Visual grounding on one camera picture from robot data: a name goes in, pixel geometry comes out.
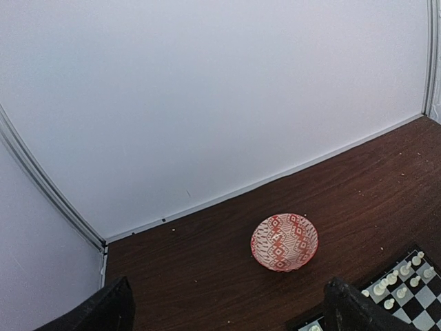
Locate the red patterned bowl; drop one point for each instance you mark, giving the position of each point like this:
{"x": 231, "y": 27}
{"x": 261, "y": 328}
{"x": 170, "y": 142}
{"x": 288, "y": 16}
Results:
{"x": 284, "y": 242}

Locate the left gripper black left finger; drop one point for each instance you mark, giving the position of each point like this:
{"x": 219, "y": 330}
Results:
{"x": 111, "y": 308}

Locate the aluminium corner post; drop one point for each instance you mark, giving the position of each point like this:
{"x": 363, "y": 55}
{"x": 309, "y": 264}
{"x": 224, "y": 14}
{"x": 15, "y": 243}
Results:
{"x": 33, "y": 169}
{"x": 431, "y": 101}

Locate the right aluminium corner post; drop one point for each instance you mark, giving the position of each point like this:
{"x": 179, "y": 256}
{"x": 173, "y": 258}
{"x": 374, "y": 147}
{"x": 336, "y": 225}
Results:
{"x": 431, "y": 101}

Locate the white chess pawn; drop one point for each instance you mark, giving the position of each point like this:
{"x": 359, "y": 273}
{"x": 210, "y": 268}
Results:
{"x": 414, "y": 282}
{"x": 428, "y": 273}
{"x": 389, "y": 303}
{"x": 401, "y": 293}
{"x": 315, "y": 327}

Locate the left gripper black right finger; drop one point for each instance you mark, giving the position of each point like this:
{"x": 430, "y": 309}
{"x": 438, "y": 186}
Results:
{"x": 346, "y": 308}

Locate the black and white chessboard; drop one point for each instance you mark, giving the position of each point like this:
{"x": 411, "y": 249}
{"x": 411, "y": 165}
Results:
{"x": 421, "y": 305}

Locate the left aluminium corner post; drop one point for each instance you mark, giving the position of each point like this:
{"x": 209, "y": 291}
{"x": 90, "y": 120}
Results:
{"x": 33, "y": 169}

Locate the white chess bishop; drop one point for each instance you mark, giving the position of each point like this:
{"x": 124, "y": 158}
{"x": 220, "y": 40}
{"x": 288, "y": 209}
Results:
{"x": 392, "y": 278}

